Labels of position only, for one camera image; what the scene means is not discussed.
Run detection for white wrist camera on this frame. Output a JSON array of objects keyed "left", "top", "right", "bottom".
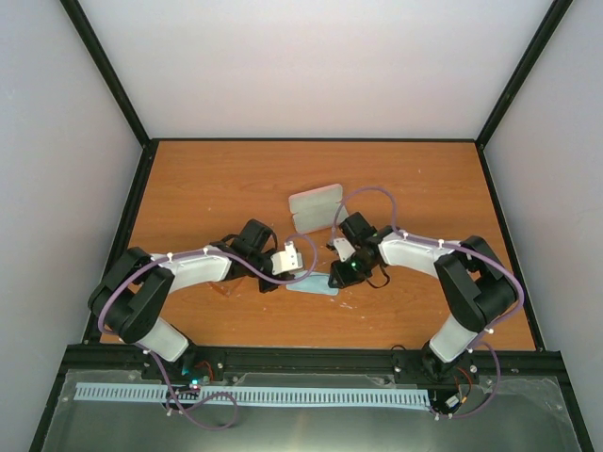
[
  {"left": 270, "top": 241, "right": 303, "bottom": 275},
  {"left": 328, "top": 237, "right": 355, "bottom": 262}
]

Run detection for light blue cleaning cloth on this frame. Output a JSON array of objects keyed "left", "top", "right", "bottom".
[{"left": 285, "top": 272, "right": 339, "bottom": 297}]

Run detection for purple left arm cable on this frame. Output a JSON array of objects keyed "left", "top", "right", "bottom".
[{"left": 96, "top": 233, "right": 318, "bottom": 430}]

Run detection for white pink glasses case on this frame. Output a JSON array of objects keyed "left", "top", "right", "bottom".
[{"left": 288, "top": 184, "right": 349, "bottom": 234}]

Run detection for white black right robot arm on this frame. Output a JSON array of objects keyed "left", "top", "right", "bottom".
[{"left": 328, "top": 213, "right": 525, "bottom": 381}]

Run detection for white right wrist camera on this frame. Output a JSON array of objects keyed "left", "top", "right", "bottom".
[{"left": 328, "top": 237, "right": 355, "bottom": 262}]

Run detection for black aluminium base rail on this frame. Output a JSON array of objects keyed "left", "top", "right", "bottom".
[{"left": 60, "top": 344, "right": 565, "bottom": 390}]

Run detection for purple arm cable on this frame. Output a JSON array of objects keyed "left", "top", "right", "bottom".
[
  {"left": 331, "top": 186, "right": 526, "bottom": 421},
  {"left": 96, "top": 233, "right": 318, "bottom": 430}
]

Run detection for clear acrylic front plate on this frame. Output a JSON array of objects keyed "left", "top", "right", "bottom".
[{"left": 38, "top": 371, "right": 590, "bottom": 451}]

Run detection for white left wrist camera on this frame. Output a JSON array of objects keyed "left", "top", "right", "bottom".
[{"left": 270, "top": 241, "right": 303, "bottom": 275}]

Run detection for orange transparent sunglasses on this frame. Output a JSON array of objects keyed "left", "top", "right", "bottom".
[{"left": 208, "top": 278, "right": 243, "bottom": 298}]

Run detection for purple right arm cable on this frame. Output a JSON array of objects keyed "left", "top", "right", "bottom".
[{"left": 331, "top": 186, "right": 526, "bottom": 421}]

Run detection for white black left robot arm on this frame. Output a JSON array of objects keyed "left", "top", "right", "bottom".
[{"left": 88, "top": 219, "right": 336, "bottom": 379}]

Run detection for light blue slotted cable duct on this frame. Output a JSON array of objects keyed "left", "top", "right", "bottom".
[{"left": 73, "top": 382, "right": 430, "bottom": 411}]

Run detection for black enclosure frame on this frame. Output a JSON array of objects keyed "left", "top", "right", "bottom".
[{"left": 30, "top": 1, "right": 571, "bottom": 451}]

